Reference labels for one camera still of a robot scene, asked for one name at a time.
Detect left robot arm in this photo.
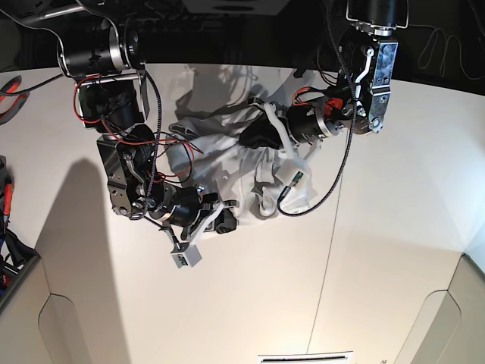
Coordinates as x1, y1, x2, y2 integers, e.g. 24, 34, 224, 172
239, 1, 408, 149

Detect white t-shirt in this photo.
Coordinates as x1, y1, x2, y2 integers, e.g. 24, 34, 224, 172
166, 64, 314, 226

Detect white cable on floor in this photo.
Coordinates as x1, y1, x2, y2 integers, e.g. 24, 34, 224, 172
408, 22, 485, 83

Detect black braided camera cable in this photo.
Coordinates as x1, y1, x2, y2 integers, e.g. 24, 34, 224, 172
276, 0, 359, 218

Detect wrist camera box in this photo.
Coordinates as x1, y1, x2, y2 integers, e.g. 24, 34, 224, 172
275, 158, 312, 189
171, 243, 202, 268

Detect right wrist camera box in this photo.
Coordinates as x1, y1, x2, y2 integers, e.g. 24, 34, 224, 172
171, 243, 202, 268

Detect tool bin at left edge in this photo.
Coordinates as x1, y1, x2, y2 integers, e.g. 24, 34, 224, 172
1, 155, 40, 309

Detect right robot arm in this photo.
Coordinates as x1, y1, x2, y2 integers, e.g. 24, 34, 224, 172
58, 1, 237, 246

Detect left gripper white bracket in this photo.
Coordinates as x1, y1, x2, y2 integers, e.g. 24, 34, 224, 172
238, 96, 344, 163

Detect white monitor stand base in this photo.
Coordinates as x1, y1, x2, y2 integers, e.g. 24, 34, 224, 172
182, 0, 289, 16

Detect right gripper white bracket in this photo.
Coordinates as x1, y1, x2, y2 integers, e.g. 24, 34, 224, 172
146, 184, 237, 244

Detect red handled pliers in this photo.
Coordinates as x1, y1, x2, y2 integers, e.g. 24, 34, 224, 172
1, 75, 30, 125

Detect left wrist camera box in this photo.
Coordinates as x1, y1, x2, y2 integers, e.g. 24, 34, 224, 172
275, 158, 312, 189

